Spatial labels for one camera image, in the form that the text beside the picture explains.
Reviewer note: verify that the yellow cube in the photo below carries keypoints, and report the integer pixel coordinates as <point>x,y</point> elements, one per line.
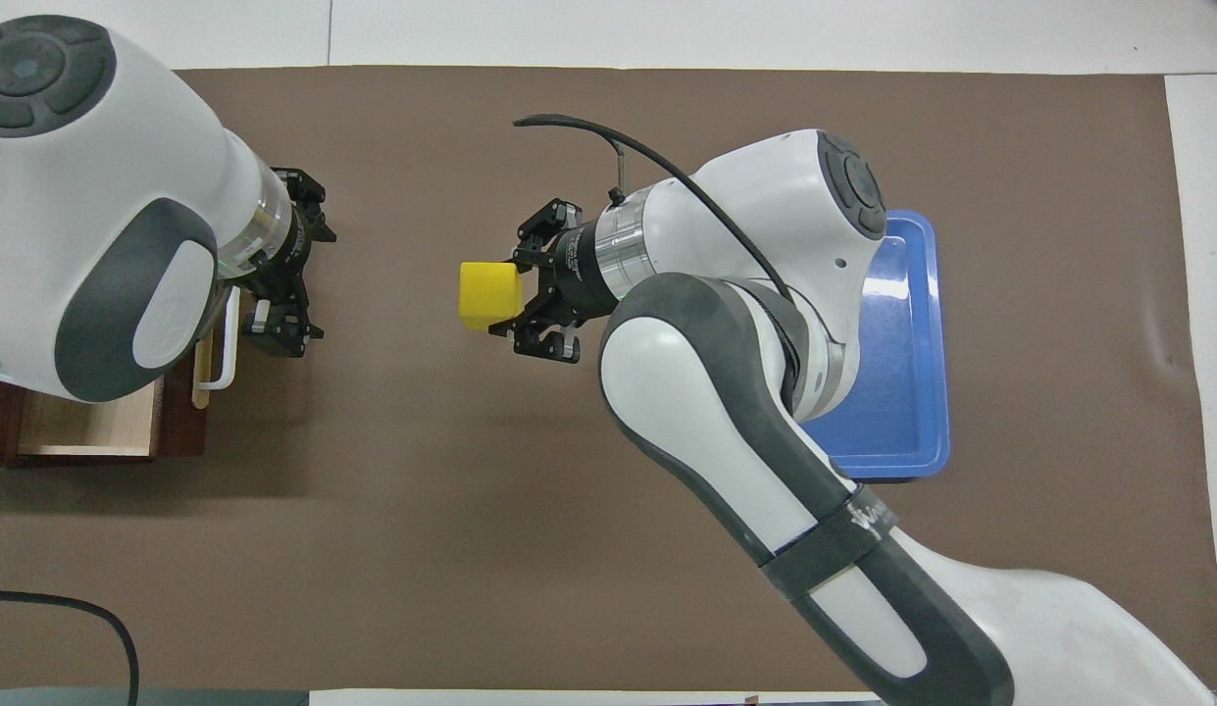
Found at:
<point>490,294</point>

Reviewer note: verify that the brown paper table mat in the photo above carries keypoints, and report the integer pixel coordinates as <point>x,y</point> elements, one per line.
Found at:
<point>471,539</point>

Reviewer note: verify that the blue plastic tray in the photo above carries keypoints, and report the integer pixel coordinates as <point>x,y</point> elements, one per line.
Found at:
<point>902,392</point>

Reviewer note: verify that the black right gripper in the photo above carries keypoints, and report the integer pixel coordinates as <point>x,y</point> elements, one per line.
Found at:
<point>581,275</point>

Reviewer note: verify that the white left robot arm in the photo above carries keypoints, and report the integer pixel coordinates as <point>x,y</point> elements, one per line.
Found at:
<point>98,196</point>

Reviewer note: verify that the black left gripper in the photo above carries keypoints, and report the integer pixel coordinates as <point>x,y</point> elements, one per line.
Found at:
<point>286,255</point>

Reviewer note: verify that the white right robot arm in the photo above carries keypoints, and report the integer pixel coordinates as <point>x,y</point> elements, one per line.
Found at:
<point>686,392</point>

